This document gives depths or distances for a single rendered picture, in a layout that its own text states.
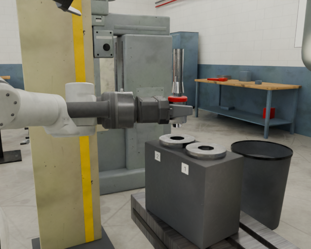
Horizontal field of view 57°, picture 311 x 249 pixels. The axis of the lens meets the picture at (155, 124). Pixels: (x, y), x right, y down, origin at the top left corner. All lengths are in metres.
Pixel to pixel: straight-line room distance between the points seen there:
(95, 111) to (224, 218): 0.36
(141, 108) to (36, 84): 1.29
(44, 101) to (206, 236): 0.43
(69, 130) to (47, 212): 1.54
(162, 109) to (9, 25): 8.66
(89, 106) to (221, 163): 0.30
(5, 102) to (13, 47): 8.70
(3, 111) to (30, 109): 0.08
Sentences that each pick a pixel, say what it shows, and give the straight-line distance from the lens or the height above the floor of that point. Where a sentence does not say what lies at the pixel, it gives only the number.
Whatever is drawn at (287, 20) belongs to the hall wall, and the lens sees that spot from 6.03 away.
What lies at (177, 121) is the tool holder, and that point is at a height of 1.18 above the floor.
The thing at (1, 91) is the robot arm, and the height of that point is 1.29.
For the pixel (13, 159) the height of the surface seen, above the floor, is 0.02.
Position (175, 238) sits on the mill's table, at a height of 0.94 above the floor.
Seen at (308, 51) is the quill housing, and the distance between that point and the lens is 0.39.
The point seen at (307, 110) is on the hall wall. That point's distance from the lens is 5.68.
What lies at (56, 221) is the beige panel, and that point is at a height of 0.26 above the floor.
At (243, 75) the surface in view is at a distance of 6.22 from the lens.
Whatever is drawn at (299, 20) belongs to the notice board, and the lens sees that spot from 5.87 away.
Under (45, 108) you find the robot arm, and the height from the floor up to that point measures 1.24.
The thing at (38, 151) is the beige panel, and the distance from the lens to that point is 1.96.
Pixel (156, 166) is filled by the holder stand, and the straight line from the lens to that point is 0.71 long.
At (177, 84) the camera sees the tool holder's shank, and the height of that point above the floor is 1.27.
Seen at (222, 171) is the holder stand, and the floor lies 1.10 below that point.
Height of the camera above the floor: 1.33
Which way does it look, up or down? 13 degrees down
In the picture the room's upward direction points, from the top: straight up
